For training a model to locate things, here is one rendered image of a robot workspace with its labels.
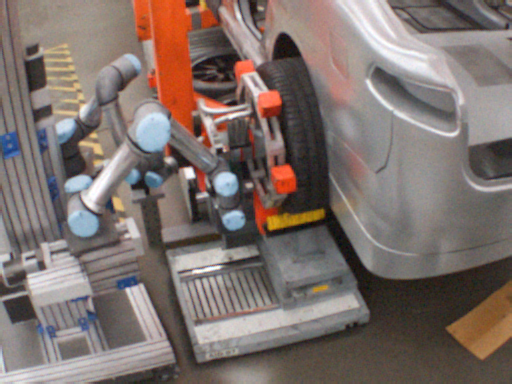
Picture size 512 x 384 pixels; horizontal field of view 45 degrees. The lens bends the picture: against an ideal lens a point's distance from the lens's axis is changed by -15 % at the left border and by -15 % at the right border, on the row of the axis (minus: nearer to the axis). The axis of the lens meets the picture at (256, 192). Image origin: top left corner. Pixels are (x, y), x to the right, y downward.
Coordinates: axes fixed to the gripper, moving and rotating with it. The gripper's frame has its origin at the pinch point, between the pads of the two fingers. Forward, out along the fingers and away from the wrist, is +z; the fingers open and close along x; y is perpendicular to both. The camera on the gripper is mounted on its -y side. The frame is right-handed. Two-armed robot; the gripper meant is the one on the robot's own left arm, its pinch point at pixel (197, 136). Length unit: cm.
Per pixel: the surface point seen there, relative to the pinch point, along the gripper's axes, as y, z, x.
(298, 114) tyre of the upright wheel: -24, -5, 53
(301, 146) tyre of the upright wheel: -13, -11, 57
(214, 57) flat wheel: 33, 143, -89
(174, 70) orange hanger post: -23.3, 15.6, -21.0
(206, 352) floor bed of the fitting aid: 76, -53, 26
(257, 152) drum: -0.1, -2.5, 31.3
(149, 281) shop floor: 83, -17, -33
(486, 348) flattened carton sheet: 84, 4, 148
